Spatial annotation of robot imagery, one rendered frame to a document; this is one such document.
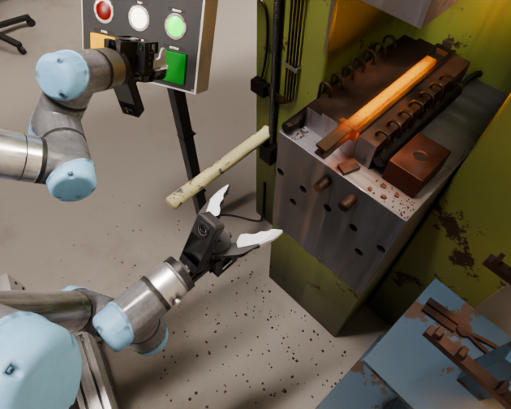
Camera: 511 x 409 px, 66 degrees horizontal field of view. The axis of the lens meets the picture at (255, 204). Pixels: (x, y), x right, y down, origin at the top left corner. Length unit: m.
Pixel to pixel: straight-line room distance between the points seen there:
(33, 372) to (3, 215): 1.91
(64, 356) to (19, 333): 0.05
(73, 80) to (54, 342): 0.43
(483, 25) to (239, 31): 2.07
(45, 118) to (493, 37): 1.07
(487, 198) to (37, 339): 0.92
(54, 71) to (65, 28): 2.64
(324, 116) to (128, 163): 1.46
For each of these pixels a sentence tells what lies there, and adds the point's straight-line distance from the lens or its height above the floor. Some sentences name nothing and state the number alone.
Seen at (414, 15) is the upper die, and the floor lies 1.29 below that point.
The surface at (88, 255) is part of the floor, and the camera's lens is 1.99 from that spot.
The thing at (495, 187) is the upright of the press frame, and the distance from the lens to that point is 1.02.
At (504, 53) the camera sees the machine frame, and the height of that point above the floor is 1.01.
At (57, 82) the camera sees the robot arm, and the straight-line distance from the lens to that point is 0.73.
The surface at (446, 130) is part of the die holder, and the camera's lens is 1.12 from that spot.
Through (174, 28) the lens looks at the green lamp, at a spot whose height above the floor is 1.09.
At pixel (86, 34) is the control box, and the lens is 1.20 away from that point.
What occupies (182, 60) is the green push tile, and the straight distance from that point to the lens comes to 1.05.
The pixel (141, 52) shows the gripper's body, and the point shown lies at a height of 1.15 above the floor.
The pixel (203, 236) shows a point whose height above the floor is 1.06.
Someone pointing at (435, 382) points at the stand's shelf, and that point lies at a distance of 1.05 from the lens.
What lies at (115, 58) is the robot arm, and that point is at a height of 1.19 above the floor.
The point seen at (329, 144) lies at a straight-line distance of 0.86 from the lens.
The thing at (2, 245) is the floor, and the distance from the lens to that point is 2.20.
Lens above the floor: 1.64
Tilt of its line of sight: 56 degrees down
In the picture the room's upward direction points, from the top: straight up
